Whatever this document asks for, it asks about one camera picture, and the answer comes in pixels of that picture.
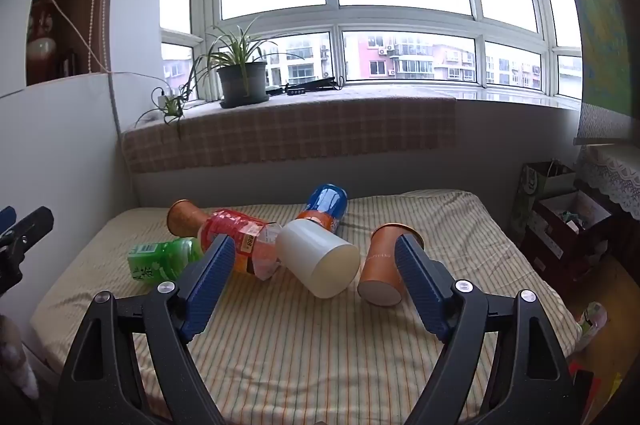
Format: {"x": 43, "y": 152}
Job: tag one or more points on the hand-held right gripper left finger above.
{"x": 210, "y": 285}

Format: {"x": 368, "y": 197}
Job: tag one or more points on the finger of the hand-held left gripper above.
{"x": 30, "y": 225}
{"x": 5, "y": 217}

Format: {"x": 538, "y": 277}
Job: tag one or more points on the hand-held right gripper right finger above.
{"x": 420, "y": 285}

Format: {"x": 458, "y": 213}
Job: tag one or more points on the white cup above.
{"x": 317, "y": 257}

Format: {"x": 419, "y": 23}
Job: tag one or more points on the orange paper cup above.
{"x": 382, "y": 265}

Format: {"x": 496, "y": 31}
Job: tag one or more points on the copper brown cup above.
{"x": 182, "y": 217}

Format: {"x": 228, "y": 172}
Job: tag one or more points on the green drink bottle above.
{"x": 160, "y": 260}

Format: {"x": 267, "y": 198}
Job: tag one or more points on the red label plastic bottle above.
{"x": 235, "y": 227}

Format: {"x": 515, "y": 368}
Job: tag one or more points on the striped bed sheet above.
{"x": 310, "y": 355}

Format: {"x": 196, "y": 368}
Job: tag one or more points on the blue drink can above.
{"x": 325, "y": 202}

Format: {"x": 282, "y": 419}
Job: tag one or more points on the furry grey white object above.
{"x": 15, "y": 355}

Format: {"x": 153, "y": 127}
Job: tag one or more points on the dark red cardboard box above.
{"x": 565, "y": 235}

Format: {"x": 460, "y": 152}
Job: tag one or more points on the green paper bag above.
{"x": 542, "y": 185}

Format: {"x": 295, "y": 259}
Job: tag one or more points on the white sneaker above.
{"x": 592, "y": 322}

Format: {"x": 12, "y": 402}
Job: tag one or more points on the plaid window seat cushion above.
{"x": 300, "y": 130}

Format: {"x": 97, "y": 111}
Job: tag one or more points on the red figurine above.
{"x": 41, "y": 40}

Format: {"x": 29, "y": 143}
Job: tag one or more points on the small spider plant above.
{"x": 170, "y": 107}

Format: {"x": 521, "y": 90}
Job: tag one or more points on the red flat object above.
{"x": 585, "y": 392}

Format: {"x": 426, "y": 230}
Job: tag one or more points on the large potted spider plant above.
{"x": 242, "y": 80}

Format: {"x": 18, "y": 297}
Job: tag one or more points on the white lace cloth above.
{"x": 612, "y": 175}

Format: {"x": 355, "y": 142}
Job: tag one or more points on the white wall charger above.
{"x": 164, "y": 96}

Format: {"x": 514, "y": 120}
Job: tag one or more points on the white window frame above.
{"x": 334, "y": 12}

